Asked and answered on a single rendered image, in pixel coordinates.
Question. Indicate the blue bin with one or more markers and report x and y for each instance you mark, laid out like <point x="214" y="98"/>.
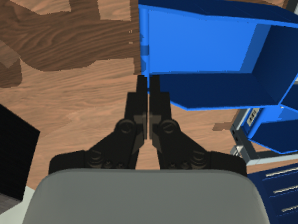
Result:
<point x="208" y="65"/>
<point x="279" y="127"/>

